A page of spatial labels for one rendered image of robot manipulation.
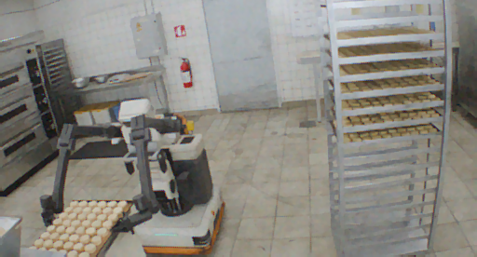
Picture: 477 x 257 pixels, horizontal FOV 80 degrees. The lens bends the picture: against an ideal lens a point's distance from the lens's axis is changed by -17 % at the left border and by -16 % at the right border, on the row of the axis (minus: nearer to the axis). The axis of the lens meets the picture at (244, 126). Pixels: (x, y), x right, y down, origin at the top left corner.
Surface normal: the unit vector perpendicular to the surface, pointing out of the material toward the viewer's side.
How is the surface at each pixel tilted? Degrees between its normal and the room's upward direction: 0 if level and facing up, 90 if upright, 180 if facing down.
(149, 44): 90
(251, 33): 90
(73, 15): 90
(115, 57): 90
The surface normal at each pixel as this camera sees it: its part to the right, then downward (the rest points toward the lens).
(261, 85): -0.15, 0.36
